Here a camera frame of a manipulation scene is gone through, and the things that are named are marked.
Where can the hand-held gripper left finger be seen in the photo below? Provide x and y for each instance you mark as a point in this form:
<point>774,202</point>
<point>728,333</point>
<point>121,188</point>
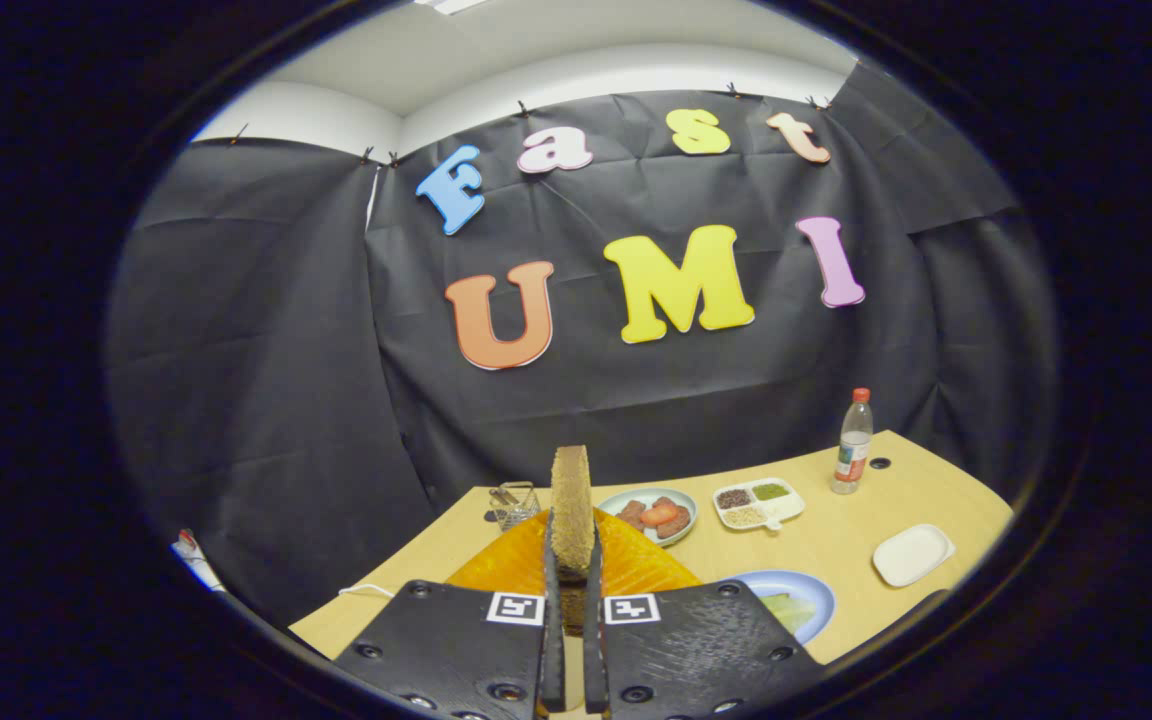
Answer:
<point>554,660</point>

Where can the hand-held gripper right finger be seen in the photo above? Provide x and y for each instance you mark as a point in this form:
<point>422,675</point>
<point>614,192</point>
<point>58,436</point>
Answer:
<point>594,660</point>

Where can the brown bread slice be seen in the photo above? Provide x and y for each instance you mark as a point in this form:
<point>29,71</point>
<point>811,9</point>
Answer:
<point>572,510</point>

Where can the green lettuce leaf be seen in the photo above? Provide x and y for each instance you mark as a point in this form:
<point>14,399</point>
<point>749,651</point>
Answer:
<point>788,610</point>

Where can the brown meat piece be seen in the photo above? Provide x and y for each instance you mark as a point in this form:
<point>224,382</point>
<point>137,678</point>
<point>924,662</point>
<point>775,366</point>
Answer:
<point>678,524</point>
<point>630,514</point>

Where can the orange-red meat slice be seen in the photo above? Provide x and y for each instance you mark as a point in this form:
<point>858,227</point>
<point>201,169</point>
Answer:
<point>658,513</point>

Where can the pale green plate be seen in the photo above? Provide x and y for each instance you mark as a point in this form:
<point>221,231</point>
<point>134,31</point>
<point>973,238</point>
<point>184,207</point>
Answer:
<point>611,500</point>

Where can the blue plate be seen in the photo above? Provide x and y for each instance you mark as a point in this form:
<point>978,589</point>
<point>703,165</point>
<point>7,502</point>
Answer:
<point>776,580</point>

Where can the pale grains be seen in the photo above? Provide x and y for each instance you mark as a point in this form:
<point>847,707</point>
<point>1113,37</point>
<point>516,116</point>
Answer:
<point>744,516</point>

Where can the dark seeds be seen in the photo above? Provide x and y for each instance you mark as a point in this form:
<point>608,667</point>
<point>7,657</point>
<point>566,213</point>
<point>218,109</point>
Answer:
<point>733,497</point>

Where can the white divided tray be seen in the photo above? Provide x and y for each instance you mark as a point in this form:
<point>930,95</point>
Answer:
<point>786,510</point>

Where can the green seasoning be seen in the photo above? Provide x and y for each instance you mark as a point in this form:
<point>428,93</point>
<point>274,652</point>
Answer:
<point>770,491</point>

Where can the white rectangular plate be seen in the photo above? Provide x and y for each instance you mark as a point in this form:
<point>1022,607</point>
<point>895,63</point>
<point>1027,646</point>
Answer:
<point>913,555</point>

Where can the clear bottle with red cap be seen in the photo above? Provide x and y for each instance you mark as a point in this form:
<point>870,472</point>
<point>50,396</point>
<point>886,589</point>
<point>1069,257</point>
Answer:
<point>852,445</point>

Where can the white and red object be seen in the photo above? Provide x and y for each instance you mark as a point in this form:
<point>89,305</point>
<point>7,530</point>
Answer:
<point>194,560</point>

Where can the ceiling light panel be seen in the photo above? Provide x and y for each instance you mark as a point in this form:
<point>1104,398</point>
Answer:
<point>448,5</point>

